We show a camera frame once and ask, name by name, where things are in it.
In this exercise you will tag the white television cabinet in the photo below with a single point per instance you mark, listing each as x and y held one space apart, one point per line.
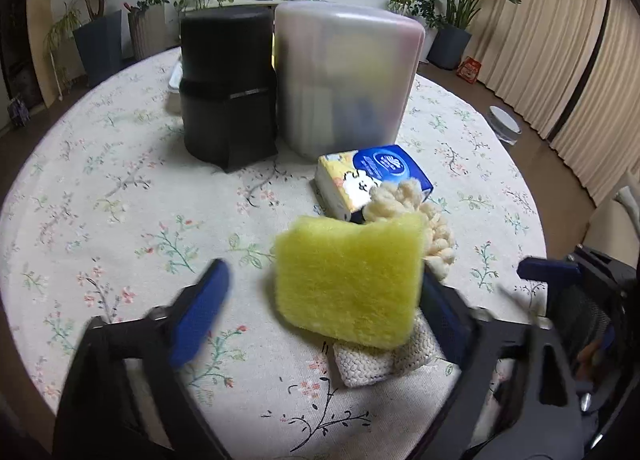
260 2

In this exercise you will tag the cream chenille sponge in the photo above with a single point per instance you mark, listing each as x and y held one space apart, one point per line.
440 235

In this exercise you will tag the grey trash can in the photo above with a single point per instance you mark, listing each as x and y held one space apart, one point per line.
506 124

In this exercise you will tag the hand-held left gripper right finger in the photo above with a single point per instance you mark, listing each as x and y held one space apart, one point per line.
445 320

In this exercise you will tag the translucent plastic container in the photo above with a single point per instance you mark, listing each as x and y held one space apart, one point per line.
350 74

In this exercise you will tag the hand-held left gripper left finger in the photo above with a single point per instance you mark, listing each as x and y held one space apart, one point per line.
200 315

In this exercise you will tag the dark blue square pot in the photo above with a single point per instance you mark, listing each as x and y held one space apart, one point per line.
100 47

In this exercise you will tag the cream knitted dishcloth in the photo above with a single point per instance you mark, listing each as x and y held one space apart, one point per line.
370 365

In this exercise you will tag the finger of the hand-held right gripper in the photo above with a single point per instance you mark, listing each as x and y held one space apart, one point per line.
545 270

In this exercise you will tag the red box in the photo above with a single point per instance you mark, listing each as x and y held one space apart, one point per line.
469 69

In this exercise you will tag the black cylindrical container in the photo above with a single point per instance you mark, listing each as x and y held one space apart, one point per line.
227 89

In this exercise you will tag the white ribbed pot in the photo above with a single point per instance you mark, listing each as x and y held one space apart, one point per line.
147 32

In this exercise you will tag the white plant pot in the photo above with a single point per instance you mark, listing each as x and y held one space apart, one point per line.
429 44

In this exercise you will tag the dark blue round pot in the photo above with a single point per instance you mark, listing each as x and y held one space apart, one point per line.
449 47

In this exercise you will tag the dark blue tissue packet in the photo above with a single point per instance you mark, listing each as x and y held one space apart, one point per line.
380 164

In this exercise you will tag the thin spider plant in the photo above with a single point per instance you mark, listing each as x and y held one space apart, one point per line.
60 29

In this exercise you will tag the white tray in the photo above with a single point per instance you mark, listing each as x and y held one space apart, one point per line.
175 79

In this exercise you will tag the yellow rectangular sponge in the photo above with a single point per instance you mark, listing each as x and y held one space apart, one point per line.
350 280

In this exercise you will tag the beige curtain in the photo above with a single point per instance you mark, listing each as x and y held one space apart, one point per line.
565 39

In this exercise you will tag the small green plant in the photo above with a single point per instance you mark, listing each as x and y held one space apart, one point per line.
150 0

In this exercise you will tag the small bushy plant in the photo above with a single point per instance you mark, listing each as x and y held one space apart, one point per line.
410 4

